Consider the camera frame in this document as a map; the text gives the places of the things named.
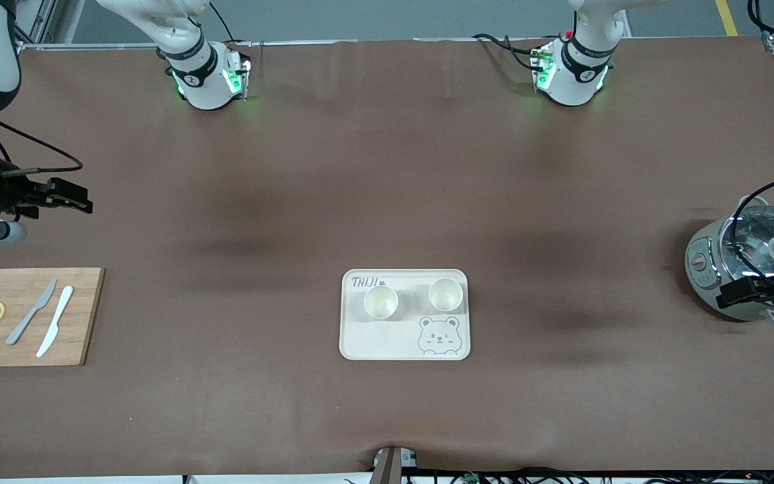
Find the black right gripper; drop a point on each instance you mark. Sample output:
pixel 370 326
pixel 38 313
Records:
pixel 5 190

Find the white plastic cup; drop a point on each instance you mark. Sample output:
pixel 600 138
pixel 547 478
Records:
pixel 445 294
pixel 381 302

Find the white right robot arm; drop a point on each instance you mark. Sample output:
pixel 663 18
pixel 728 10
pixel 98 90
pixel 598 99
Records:
pixel 202 87

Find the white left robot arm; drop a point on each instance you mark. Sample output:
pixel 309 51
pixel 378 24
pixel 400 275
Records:
pixel 572 84

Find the cream tray with bear print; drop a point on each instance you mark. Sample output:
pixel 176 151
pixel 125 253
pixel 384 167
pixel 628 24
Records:
pixel 387 339

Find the grey electric cooking pot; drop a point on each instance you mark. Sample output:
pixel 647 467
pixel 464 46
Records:
pixel 699 269

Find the glass pot lid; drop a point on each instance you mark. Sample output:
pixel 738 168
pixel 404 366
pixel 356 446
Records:
pixel 763 228

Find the grey plastic knife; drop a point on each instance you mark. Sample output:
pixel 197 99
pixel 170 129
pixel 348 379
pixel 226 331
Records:
pixel 32 310

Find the white plastic knife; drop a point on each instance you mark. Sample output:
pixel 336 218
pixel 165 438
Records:
pixel 56 319

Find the bamboo cutting board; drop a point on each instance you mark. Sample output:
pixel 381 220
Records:
pixel 24 349

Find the silver table edge rail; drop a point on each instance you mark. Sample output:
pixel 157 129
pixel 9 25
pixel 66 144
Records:
pixel 91 46

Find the aluminium frame structure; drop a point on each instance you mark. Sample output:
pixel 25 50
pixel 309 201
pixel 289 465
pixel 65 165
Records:
pixel 44 20

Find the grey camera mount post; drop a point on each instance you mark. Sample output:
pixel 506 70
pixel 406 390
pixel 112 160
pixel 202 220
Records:
pixel 390 467

